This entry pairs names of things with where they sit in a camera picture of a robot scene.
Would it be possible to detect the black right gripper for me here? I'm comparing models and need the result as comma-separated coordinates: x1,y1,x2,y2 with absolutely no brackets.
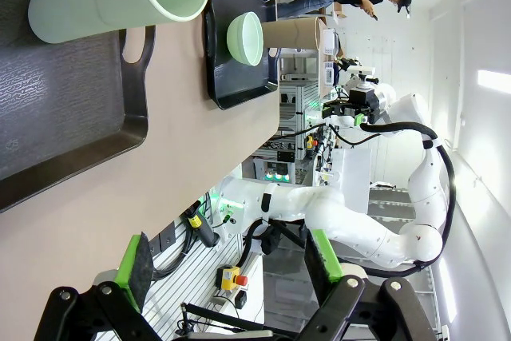
322,87,381,126

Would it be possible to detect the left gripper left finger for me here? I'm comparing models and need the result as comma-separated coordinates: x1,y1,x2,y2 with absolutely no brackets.
34,232,164,341

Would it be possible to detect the yellow emergency stop box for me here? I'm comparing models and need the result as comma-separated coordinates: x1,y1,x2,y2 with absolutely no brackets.
216,265,249,291

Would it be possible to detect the black tray with smooth base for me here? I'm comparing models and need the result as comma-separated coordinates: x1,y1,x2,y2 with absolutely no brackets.
202,0,280,111

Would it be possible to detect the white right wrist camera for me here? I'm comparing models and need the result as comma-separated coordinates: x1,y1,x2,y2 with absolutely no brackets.
345,64,377,79

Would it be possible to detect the light green bowl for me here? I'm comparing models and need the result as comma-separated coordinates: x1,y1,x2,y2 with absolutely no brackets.
226,11,264,67

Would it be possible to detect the black tray with textured base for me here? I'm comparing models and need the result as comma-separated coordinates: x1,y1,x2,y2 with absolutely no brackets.
0,0,156,214

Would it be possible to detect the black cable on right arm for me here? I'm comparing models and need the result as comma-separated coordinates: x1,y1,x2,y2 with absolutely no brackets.
361,121,457,278

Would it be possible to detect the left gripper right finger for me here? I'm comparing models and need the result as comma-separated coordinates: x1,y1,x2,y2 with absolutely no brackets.
295,228,436,341

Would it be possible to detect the white cabinet box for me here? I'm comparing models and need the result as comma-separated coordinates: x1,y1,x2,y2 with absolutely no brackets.
331,148,372,215

